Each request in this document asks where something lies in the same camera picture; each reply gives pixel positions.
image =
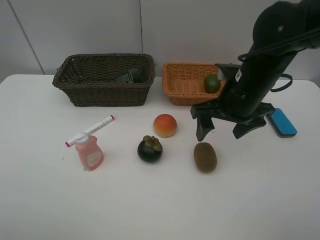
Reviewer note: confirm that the brown kiwi fruit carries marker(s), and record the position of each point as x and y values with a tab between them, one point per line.
205	157

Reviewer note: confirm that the dark brown wicker basket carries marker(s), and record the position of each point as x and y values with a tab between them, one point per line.
89	80

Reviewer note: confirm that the pink soap bottle white cap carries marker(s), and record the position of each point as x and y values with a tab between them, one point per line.
90	154

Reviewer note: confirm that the green lime fruit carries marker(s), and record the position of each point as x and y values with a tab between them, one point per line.
211	84

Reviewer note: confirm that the blue whiteboard eraser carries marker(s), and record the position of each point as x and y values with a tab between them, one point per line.
281	124

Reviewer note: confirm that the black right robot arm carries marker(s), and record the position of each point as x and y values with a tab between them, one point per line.
280	32

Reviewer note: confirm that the dark purple mangosteen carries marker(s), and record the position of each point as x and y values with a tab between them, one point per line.
150	149

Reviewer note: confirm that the white marker pen red caps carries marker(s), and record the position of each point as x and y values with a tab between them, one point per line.
91	129

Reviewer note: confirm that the orange peach fruit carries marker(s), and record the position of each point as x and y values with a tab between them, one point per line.
165	126

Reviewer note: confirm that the orange wicker basket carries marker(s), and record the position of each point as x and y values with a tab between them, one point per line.
183	83

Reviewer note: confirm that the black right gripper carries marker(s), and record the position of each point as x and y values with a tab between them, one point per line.
231	105

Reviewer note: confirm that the dark grey ink bottle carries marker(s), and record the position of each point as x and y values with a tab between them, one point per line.
132	76

